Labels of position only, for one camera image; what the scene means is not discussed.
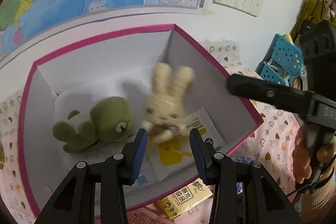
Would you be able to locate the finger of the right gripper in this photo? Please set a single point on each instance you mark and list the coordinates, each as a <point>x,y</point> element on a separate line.
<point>280,96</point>

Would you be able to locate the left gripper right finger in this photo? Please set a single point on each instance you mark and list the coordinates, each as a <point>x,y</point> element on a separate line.
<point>244,193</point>

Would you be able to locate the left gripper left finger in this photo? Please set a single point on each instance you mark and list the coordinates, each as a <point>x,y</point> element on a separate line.
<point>74,199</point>

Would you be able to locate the blue gingham scrunchie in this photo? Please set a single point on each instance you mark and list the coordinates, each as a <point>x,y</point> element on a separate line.
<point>244,160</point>

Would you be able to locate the yellow pocket tissue pack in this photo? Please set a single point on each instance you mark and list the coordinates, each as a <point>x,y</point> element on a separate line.
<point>184,199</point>

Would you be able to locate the pink wipes pack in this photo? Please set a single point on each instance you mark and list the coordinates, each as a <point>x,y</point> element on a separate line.
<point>145,216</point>

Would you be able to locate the white yellow tissue pack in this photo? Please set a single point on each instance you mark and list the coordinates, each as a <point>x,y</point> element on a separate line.
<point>176,155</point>

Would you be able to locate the green frog plush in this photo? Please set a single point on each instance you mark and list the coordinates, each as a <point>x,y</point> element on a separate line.
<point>109,121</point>

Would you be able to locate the beige bunny plush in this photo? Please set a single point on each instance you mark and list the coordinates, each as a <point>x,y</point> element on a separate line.
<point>165,108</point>

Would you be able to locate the peach sleeve forearm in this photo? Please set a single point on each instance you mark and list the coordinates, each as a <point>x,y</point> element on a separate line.
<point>319,207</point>

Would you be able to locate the person's right hand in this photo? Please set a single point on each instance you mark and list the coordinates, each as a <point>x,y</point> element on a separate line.
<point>301,159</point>

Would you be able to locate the blue perforated plastic rack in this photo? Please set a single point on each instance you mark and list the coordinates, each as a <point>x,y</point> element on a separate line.
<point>282,63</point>

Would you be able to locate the pink cardboard box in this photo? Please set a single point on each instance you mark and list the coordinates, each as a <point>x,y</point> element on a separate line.
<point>85,101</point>

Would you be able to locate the pink patterned tablecloth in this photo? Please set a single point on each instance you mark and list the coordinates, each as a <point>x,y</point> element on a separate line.
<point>262,129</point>

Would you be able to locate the gold travel tumbler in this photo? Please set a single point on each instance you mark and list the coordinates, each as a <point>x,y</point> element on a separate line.
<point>2,157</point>

